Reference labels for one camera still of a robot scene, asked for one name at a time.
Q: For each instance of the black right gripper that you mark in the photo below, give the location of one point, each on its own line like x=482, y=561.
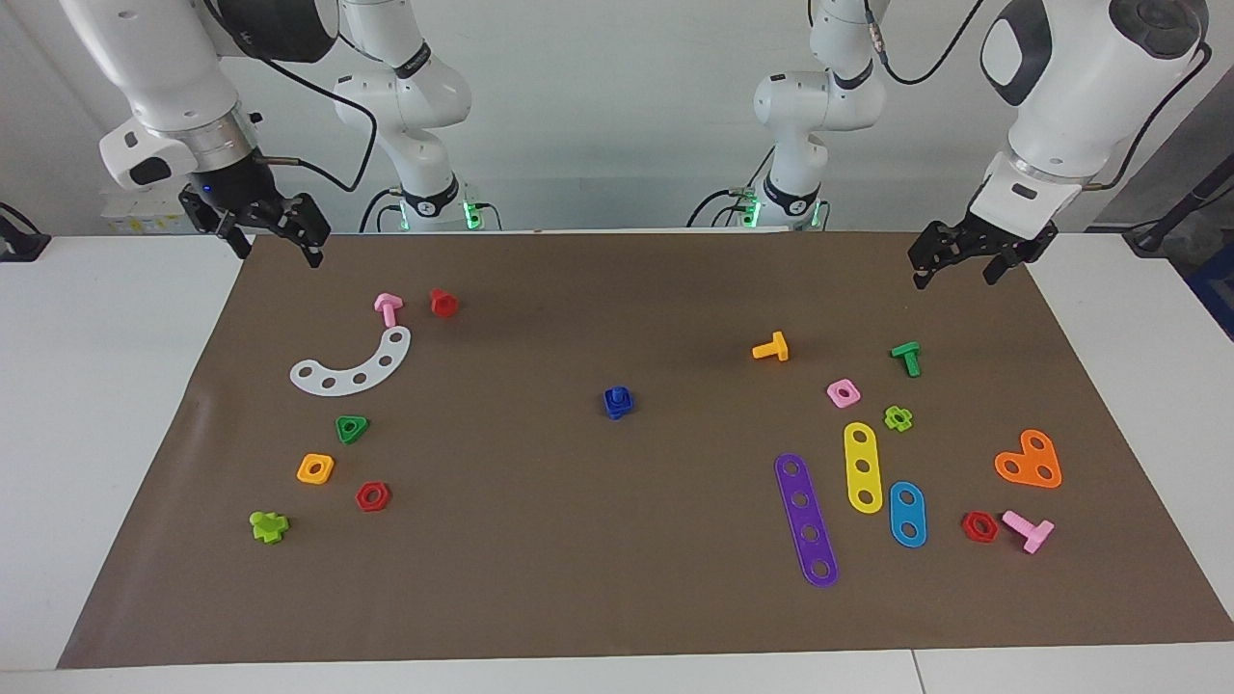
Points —
x=236, y=188

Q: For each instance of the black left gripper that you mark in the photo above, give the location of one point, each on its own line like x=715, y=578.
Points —
x=1007, y=239

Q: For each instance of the blue square toy nut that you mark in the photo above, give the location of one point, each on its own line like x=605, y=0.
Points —
x=610, y=397

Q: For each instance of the blue triangle-head toy screw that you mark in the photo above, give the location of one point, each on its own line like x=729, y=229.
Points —
x=617, y=414

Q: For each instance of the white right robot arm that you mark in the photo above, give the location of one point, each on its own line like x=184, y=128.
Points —
x=174, y=67

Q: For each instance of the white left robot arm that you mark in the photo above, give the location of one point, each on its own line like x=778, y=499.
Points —
x=1080, y=96

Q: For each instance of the green toy screw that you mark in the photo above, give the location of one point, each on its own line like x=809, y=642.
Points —
x=908, y=359

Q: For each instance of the white box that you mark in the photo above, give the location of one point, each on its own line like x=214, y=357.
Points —
x=135, y=217

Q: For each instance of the pink toy screw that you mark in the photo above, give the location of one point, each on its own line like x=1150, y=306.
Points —
x=388, y=308
x=1033, y=535

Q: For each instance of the lime cross toy nut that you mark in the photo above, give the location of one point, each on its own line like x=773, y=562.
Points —
x=889, y=416

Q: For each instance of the black tripod stand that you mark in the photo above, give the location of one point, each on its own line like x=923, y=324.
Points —
x=1157, y=236

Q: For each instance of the pink square toy nut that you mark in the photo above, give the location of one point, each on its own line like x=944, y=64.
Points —
x=852, y=399

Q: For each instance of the white curved five-hole plate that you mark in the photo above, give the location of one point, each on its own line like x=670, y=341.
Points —
x=373, y=372

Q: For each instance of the red toy screw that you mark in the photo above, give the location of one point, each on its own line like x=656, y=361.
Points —
x=443, y=303

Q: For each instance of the orange heart-shaped plate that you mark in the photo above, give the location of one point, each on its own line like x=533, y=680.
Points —
x=1028, y=461

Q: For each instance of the orange toy screw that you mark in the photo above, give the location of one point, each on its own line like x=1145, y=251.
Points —
x=777, y=347

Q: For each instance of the yellow three-hole plate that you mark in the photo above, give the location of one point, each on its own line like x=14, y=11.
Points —
x=862, y=451

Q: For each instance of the green triangle toy nut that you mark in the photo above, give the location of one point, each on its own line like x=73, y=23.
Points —
x=362, y=424

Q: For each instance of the black clamp stand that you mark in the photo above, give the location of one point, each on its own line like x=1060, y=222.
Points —
x=19, y=246

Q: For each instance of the blue crate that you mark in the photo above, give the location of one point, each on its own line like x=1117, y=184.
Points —
x=1217, y=289

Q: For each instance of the orange square toy nut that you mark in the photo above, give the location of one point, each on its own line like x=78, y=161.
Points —
x=326, y=474

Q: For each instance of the blue two-hole plate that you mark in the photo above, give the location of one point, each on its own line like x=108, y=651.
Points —
x=907, y=515

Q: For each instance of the red hexagon toy nut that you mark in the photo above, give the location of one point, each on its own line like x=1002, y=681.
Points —
x=372, y=507
x=991, y=532

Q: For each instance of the lime cross-head toy screw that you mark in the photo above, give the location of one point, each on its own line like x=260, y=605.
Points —
x=268, y=526

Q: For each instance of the purple four-hole plate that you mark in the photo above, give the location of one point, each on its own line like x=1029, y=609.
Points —
x=807, y=518

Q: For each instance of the brown table mat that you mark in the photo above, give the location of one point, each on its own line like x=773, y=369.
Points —
x=617, y=530

